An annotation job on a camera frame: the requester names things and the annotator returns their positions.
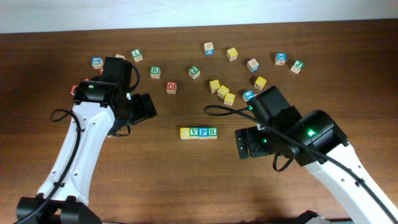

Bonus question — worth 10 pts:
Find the green r block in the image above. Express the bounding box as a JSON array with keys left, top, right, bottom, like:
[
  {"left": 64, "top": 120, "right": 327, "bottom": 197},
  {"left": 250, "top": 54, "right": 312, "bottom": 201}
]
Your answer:
[
  {"left": 208, "top": 127, "right": 218, "bottom": 139},
  {"left": 150, "top": 67, "right": 161, "bottom": 79}
]

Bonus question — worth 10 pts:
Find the blue P letter block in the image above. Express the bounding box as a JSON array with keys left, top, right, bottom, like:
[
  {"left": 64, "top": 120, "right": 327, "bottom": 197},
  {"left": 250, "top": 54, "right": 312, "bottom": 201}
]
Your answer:
[{"left": 198, "top": 128, "right": 208, "bottom": 139}]

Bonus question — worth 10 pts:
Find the green V letter block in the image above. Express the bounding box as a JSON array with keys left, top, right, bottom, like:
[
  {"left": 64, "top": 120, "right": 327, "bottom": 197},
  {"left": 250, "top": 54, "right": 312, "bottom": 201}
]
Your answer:
[{"left": 190, "top": 127, "right": 199, "bottom": 139}]

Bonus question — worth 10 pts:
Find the yellow C letter block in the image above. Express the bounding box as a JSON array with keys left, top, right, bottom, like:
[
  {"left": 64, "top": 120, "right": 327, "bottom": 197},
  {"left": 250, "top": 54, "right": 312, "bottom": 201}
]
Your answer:
[{"left": 180, "top": 128, "right": 190, "bottom": 140}]

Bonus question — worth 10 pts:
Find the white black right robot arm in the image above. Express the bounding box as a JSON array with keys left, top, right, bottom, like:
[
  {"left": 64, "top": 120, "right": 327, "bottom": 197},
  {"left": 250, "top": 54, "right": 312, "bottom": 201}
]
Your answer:
[{"left": 235, "top": 86, "right": 397, "bottom": 223}]

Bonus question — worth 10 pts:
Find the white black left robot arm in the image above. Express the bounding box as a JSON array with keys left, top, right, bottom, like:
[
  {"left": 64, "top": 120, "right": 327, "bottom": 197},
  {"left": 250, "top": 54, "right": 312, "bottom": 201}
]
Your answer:
[{"left": 16, "top": 57, "right": 157, "bottom": 223}]

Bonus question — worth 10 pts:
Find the blue E letter block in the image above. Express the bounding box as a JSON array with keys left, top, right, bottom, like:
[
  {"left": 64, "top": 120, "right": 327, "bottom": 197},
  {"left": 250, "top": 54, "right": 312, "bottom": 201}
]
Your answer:
[{"left": 243, "top": 90, "right": 256, "bottom": 102}]

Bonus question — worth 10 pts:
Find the blue S letter block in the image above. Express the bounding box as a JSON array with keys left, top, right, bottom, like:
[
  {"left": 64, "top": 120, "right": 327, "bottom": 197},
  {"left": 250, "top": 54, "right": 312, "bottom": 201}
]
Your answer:
[{"left": 91, "top": 57, "right": 104, "bottom": 70}]

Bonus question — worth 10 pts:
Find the plain wooden block yellow edge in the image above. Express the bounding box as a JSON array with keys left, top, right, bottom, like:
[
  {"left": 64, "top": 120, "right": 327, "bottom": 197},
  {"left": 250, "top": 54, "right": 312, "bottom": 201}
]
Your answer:
[{"left": 115, "top": 54, "right": 125, "bottom": 60}]

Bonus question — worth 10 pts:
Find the red O letter block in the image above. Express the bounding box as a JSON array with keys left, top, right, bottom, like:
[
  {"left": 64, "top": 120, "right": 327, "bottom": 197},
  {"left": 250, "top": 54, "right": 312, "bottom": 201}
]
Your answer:
[{"left": 166, "top": 82, "right": 177, "bottom": 94}]

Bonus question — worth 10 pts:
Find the yellow block cluster lower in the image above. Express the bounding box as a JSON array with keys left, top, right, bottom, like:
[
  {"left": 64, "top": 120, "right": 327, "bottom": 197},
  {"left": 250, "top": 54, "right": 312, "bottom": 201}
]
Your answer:
[{"left": 224, "top": 93, "right": 236, "bottom": 106}]

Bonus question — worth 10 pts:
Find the yellow block cluster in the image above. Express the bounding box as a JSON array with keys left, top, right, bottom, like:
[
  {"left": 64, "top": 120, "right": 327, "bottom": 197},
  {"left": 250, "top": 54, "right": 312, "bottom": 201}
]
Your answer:
[
  {"left": 217, "top": 85, "right": 229, "bottom": 99},
  {"left": 224, "top": 93, "right": 236, "bottom": 106}
]

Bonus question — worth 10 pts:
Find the red M letter block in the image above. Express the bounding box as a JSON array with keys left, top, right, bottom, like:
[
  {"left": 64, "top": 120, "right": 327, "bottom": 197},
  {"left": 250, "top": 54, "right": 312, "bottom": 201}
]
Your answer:
[{"left": 70, "top": 85, "right": 78, "bottom": 96}]

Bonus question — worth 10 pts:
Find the green L letter block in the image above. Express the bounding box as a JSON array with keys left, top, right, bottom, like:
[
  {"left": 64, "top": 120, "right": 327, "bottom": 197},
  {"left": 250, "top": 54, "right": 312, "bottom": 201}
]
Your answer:
[{"left": 131, "top": 49, "right": 143, "bottom": 62}]

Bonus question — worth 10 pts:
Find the wooden block blue edge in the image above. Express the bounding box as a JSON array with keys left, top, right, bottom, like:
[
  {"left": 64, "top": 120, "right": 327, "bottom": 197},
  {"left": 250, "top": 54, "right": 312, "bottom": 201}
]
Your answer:
[{"left": 246, "top": 58, "right": 259, "bottom": 72}]

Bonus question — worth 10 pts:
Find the yellow block cluster middle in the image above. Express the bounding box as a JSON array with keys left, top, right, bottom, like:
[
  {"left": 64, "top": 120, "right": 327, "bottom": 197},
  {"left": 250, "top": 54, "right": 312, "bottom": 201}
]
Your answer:
[{"left": 217, "top": 85, "right": 229, "bottom": 99}]

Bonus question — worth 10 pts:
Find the blue X letter block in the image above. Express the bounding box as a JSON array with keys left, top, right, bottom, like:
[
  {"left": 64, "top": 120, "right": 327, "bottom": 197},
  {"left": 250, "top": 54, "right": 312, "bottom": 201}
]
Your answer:
[{"left": 274, "top": 52, "right": 287, "bottom": 65}]

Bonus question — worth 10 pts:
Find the green J letter block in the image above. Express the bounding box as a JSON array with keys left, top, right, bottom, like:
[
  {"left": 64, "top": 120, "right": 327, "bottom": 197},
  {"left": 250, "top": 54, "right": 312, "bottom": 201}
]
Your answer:
[{"left": 290, "top": 60, "right": 305, "bottom": 74}]

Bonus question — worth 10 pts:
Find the yellow S letter block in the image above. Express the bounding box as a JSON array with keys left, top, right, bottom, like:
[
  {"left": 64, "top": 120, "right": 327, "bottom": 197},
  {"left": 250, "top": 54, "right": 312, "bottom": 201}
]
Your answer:
[{"left": 210, "top": 80, "right": 220, "bottom": 93}]

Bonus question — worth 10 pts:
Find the green Z letter block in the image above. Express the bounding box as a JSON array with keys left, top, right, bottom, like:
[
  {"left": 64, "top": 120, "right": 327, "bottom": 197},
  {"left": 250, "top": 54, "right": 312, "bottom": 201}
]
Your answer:
[{"left": 188, "top": 66, "right": 200, "bottom": 79}]

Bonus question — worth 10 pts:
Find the yellow block top right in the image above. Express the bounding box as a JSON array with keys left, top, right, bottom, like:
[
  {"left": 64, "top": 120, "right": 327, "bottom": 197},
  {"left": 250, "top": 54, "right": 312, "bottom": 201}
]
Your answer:
[{"left": 226, "top": 47, "right": 238, "bottom": 61}]

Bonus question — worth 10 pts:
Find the wooden block blue side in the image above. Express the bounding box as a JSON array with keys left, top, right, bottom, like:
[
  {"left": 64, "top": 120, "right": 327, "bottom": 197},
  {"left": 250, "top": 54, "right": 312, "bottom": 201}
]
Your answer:
[{"left": 204, "top": 42, "right": 215, "bottom": 55}]

